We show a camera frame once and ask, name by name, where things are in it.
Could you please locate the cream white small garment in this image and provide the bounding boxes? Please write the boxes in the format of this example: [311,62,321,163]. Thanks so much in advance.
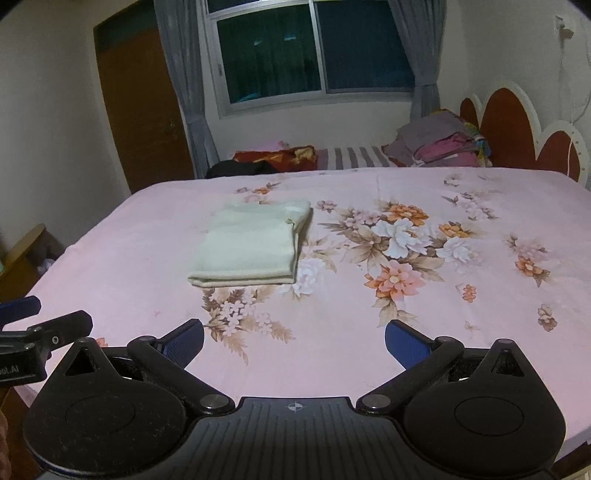
[188,200,312,288]

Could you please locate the pile of folded clothes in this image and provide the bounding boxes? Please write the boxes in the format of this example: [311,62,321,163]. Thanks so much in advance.
[381,109,493,168]

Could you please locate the wooden bedside furniture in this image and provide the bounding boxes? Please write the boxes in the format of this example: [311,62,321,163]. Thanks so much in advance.
[0,224,65,302]

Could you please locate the pink floral bed sheet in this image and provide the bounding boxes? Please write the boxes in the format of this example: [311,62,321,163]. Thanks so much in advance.
[32,168,590,454]

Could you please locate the black cloth item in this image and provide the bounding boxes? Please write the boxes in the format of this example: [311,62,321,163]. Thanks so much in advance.
[205,160,279,179]

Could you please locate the striped grey white pillow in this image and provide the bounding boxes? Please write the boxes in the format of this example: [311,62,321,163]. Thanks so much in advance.
[317,146,397,170]

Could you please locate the brown wooden door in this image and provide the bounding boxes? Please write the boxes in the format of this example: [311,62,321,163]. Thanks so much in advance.
[94,1,195,193]

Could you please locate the red orange floral blanket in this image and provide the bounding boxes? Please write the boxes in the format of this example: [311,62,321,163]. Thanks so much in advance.
[233,145,318,173]

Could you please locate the red and white headboard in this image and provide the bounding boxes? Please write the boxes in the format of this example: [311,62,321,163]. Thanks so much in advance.
[459,81,590,186]

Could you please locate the aluminium sliding window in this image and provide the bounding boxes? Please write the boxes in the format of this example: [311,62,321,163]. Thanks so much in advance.
[202,1,415,116]

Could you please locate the grey curtain right side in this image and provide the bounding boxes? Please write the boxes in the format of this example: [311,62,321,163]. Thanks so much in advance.
[389,0,447,120]

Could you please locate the grey curtain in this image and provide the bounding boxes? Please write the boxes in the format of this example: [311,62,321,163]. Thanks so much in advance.
[154,0,219,178]
[389,0,447,120]

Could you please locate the grey curtain left side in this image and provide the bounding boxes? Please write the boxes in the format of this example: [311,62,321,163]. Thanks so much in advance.
[154,0,219,178]

